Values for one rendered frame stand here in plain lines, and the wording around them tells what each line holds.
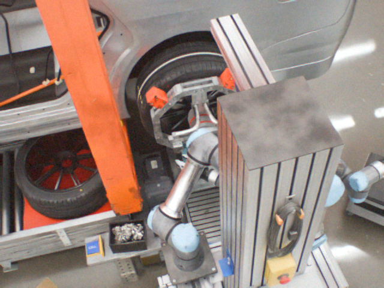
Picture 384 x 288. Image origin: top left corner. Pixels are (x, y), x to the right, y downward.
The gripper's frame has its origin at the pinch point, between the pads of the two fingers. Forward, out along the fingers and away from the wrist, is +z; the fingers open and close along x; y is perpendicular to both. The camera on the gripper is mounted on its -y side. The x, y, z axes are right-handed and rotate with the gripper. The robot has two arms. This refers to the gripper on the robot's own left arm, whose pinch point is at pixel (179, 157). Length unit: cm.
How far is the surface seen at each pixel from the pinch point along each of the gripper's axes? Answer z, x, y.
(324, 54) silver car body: -39, 101, -11
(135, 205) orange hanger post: 14.1, -27.2, 23.4
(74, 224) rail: 48, -49, 44
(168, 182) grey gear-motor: 15.4, 4.2, 42.5
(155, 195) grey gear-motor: 17.4, -7.2, 43.9
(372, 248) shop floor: -110, 49, 83
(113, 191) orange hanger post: 20.7, -33.8, 4.0
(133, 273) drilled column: 9, -49, 71
